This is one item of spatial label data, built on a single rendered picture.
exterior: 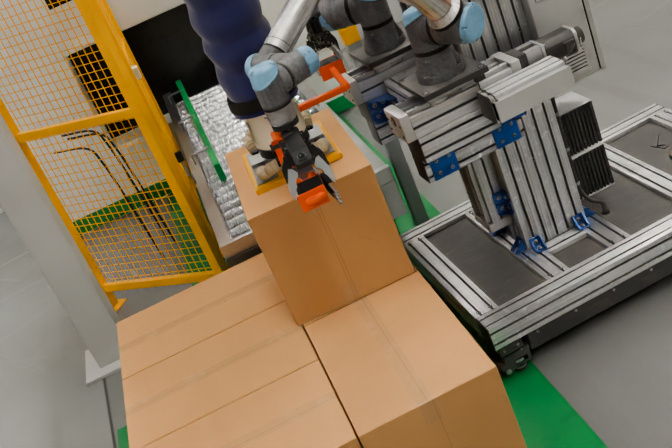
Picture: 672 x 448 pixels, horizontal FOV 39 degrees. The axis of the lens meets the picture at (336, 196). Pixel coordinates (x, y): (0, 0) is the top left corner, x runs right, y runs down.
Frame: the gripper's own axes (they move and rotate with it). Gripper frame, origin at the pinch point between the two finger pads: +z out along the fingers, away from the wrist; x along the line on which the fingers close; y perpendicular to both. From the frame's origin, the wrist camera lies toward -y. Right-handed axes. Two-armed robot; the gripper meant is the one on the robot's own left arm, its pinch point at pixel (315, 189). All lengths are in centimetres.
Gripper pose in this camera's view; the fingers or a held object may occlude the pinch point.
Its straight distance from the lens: 243.6
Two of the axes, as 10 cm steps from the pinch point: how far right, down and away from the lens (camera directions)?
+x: -9.1, 4.2, -0.5
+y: -2.2, -3.6, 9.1
